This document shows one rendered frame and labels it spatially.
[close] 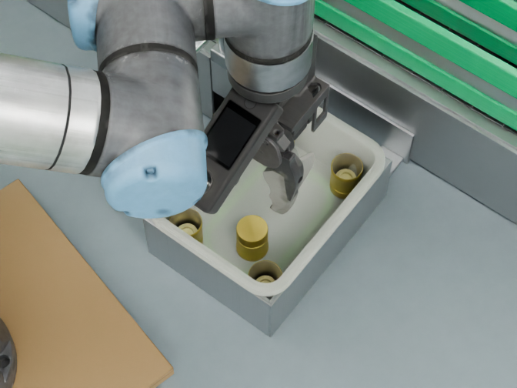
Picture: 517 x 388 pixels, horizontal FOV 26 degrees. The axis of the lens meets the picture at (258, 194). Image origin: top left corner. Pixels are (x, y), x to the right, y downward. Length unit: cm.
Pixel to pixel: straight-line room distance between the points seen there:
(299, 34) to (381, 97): 37
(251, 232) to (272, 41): 34
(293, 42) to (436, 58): 32
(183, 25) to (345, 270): 47
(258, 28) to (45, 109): 20
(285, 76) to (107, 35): 17
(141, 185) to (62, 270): 47
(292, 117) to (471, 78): 24
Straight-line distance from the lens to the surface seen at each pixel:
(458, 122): 121
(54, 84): 77
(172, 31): 84
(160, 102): 79
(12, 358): 118
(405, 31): 119
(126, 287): 124
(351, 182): 123
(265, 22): 87
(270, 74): 93
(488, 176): 125
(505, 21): 121
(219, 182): 97
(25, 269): 124
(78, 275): 123
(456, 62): 117
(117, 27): 84
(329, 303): 122
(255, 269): 118
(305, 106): 102
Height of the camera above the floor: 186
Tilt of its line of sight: 59 degrees down
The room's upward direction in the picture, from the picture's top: straight up
